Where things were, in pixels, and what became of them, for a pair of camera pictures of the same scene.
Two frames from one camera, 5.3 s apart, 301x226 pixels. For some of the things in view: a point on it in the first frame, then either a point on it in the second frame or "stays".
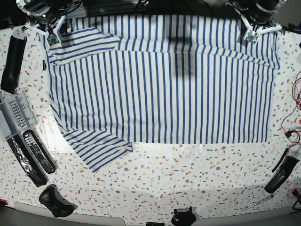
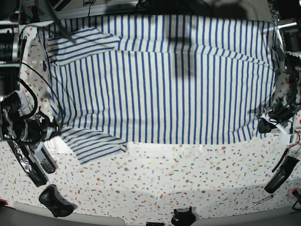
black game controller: x=60 y=206 stays
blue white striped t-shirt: x=118 y=80 stays
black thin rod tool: x=281 y=159 stays
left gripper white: x=52 y=36 → x=39 y=131
